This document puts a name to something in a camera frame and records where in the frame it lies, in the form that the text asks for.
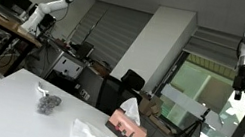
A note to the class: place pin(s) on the white tissue sheet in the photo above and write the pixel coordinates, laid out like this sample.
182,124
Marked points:
131,110

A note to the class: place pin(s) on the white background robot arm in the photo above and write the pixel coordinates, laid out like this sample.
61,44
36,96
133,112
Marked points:
47,4

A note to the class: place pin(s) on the orange tissue box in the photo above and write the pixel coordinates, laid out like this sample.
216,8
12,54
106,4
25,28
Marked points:
125,130

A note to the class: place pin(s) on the wooden desk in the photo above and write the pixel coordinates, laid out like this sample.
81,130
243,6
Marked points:
11,27

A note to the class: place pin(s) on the grey blinds over window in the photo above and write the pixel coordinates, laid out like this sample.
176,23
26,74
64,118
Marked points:
214,44

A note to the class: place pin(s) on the stacked cardboard boxes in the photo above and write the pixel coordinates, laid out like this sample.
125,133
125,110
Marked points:
152,108

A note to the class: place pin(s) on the small dark monitor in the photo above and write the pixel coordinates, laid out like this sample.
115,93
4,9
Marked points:
85,50

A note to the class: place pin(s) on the white drawer cabinet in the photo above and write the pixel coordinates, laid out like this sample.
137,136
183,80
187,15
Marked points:
67,65

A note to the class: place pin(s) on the black office chair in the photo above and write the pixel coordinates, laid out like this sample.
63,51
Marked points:
114,92

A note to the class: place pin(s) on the black camera tripod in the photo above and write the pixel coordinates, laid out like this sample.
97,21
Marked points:
194,128

